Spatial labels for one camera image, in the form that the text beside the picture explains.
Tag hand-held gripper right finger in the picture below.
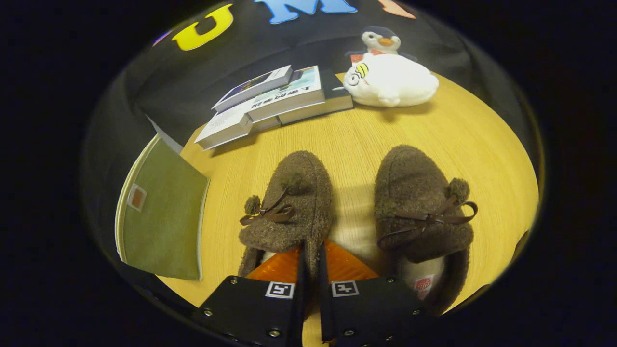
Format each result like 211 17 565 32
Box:
316 240 427 347

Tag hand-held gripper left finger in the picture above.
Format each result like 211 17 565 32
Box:
193 241 309 347

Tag brown fuzzy shoe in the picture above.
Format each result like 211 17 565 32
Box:
374 145 479 317
238 150 334 290

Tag green storage box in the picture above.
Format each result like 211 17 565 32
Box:
115 134 211 282

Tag black cover book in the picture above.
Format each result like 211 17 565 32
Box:
278 69 355 126

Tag light blue cover book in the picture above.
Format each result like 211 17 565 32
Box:
247 66 326 123

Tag small white book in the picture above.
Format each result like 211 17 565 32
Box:
212 65 294 113

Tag white seal plush toy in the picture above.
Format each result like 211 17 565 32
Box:
343 52 440 108

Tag penguin plush toy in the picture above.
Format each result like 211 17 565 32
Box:
345 25 418 64

